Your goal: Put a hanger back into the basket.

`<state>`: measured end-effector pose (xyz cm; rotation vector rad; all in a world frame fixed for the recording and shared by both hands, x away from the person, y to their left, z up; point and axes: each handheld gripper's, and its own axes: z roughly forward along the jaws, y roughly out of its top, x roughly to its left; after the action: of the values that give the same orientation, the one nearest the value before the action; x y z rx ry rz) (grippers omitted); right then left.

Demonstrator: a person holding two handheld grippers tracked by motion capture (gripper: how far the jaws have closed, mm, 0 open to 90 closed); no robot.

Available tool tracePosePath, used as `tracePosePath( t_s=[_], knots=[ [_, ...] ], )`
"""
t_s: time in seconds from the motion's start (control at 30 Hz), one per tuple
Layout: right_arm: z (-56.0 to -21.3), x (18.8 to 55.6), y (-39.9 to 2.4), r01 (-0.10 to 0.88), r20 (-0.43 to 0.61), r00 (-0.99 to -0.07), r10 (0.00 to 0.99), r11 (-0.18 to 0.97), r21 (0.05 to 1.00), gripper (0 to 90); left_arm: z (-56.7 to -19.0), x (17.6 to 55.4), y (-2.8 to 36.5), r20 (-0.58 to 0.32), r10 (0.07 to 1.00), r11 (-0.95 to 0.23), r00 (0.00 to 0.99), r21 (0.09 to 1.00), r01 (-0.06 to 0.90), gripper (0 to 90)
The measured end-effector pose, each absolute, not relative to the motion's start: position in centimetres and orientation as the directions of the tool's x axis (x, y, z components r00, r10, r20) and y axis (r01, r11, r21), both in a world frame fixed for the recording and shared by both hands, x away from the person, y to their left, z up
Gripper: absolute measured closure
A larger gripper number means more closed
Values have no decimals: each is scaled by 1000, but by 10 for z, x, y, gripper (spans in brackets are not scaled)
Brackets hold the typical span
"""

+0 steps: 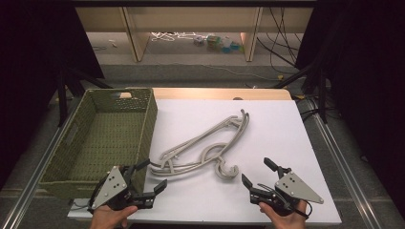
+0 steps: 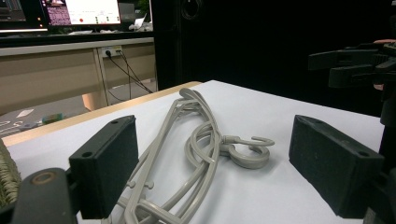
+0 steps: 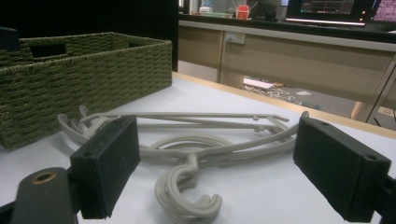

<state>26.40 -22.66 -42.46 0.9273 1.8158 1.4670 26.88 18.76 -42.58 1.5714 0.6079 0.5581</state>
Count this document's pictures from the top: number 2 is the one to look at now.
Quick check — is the green woven basket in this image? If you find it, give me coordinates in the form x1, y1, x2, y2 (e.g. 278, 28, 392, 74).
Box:
0, 138, 22, 209

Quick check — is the black curtain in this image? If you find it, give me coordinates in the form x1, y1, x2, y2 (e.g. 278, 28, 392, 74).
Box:
151, 0, 396, 118

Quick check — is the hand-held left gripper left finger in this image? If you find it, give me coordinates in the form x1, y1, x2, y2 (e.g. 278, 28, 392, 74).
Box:
68, 114, 140, 220

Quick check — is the black coiled cable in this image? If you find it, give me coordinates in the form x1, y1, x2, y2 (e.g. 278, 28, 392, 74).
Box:
180, 0, 201, 21

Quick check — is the white table mat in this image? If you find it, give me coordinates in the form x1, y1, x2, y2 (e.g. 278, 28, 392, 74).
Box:
6, 79, 386, 224

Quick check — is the white power socket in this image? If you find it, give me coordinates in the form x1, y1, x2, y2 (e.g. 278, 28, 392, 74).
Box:
101, 45, 123, 59

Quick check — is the dark computer monitor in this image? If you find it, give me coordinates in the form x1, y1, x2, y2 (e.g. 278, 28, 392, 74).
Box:
0, 0, 41, 34

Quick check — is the green plastic item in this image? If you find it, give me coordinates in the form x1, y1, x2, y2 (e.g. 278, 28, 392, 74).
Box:
41, 112, 65, 126

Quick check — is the bright computer monitor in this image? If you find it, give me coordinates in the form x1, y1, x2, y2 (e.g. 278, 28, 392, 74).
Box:
39, 0, 123, 28

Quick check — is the grey plastic item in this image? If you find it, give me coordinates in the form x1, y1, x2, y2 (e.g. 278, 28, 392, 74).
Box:
18, 121, 40, 132

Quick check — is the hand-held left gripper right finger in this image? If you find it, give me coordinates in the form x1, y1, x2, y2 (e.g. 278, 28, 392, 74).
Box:
288, 114, 386, 219

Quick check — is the white crumpled paper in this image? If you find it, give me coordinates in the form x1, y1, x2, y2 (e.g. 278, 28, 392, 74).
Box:
128, 13, 154, 33

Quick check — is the beige desk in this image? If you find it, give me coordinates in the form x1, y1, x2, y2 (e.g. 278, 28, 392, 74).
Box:
0, 36, 157, 116

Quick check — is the grey plastic clothes hanger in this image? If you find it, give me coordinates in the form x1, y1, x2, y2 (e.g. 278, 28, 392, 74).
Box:
102, 92, 271, 224
122, 87, 276, 224

